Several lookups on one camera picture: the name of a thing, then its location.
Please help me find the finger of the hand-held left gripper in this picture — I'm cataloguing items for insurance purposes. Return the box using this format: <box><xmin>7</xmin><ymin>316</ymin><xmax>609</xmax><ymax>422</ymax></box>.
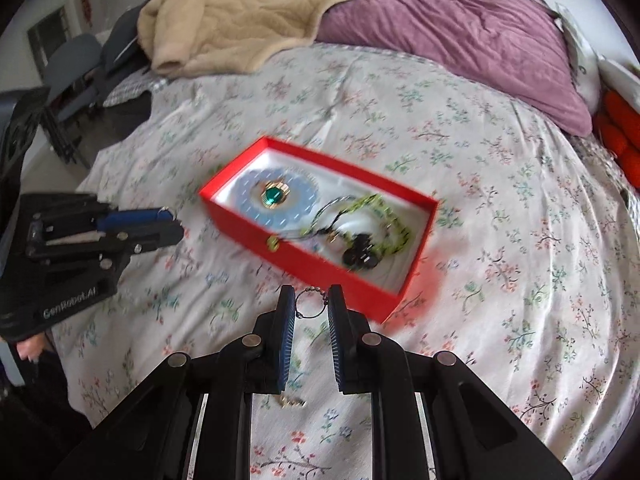
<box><xmin>95</xmin><ymin>206</ymin><xmax>177</xmax><ymax>233</ymax></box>
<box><xmin>102</xmin><ymin>222</ymin><xmax>185</xmax><ymax>257</ymax></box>

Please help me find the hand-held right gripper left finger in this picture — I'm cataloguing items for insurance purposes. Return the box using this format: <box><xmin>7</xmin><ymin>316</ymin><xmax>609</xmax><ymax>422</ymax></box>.
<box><xmin>65</xmin><ymin>285</ymin><xmax>297</xmax><ymax>480</ymax></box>

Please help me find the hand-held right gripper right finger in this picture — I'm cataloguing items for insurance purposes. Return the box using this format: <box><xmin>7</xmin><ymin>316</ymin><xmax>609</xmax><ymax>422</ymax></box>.
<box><xmin>327</xmin><ymin>284</ymin><xmax>573</xmax><ymax>480</ymax></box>

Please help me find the thin grey bead chain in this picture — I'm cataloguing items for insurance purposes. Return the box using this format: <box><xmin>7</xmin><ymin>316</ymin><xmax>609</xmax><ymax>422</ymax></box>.
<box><xmin>289</xmin><ymin>285</ymin><xmax>333</xmax><ymax>320</ymax></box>

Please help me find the red cardboard box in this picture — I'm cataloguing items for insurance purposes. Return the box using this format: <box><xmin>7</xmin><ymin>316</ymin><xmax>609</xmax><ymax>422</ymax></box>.
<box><xmin>198</xmin><ymin>135</ymin><xmax>441</xmax><ymax>324</ymax></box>

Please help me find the black bead charm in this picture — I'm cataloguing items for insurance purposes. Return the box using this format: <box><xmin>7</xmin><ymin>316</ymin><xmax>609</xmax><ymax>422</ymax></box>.
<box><xmin>341</xmin><ymin>234</ymin><xmax>383</xmax><ymax>272</ymax></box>

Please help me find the light blue bead bracelet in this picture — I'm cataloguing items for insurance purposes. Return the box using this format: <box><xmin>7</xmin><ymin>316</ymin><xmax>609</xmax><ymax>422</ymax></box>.
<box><xmin>231</xmin><ymin>167</ymin><xmax>321</xmax><ymax>228</ymax></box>

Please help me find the gold ring with green stone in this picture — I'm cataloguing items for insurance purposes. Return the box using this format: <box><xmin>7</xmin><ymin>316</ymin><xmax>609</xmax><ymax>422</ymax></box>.
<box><xmin>257</xmin><ymin>180</ymin><xmax>296</xmax><ymax>211</ymax></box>

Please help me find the green bead necklace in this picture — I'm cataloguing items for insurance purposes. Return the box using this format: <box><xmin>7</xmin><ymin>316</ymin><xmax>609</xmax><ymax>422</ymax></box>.
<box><xmin>266</xmin><ymin>192</ymin><xmax>413</xmax><ymax>261</ymax></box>

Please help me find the round green gem brooch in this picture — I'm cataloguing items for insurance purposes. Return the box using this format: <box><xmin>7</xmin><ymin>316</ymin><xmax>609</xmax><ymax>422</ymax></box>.
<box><xmin>235</xmin><ymin>167</ymin><xmax>321</xmax><ymax>228</ymax></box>

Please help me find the person's left hand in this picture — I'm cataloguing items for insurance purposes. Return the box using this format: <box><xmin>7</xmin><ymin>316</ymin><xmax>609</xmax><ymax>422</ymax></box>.
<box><xmin>17</xmin><ymin>336</ymin><xmax>48</xmax><ymax>363</ymax></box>

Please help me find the grey checkered cloth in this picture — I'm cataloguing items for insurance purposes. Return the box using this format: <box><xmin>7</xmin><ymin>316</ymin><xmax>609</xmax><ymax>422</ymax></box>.
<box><xmin>102</xmin><ymin>72</ymin><xmax>173</xmax><ymax>108</ymax></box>

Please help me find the grey chair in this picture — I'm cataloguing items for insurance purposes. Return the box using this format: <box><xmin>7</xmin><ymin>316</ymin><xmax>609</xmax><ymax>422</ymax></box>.
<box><xmin>40</xmin><ymin>32</ymin><xmax>108</xmax><ymax>168</ymax></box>

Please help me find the dark jacket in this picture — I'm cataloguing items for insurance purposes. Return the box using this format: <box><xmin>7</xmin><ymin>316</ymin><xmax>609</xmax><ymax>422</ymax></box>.
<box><xmin>97</xmin><ymin>4</ymin><xmax>151</xmax><ymax>86</ymax></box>

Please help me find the white floral bed sheet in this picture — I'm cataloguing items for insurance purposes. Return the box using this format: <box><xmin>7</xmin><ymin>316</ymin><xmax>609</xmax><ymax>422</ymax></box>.
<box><xmin>50</xmin><ymin>42</ymin><xmax>640</xmax><ymax>480</ymax></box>

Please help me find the beige fleece blanket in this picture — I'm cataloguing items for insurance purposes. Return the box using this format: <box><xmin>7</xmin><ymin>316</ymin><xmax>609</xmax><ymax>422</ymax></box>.
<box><xmin>137</xmin><ymin>0</ymin><xmax>401</xmax><ymax>78</ymax></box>

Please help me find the purple pillow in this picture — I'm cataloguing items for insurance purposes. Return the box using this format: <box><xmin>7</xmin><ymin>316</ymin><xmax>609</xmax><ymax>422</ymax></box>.
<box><xmin>316</xmin><ymin>0</ymin><xmax>593</xmax><ymax>137</ymax></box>

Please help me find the orange plush item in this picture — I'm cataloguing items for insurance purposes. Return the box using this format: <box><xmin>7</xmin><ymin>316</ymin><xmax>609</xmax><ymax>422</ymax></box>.
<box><xmin>594</xmin><ymin>91</ymin><xmax>640</xmax><ymax>188</ymax></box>

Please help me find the white printed pillow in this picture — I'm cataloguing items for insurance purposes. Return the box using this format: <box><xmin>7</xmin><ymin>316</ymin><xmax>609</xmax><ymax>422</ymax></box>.
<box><xmin>552</xmin><ymin>2</ymin><xmax>640</xmax><ymax>111</ymax></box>

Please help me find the dark wall frame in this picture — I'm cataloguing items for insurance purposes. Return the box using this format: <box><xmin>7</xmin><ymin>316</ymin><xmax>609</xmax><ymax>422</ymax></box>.
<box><xmin>27</xmin><ymin>5</ymin><xmax>71</xmax><ymax>61</ymax></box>

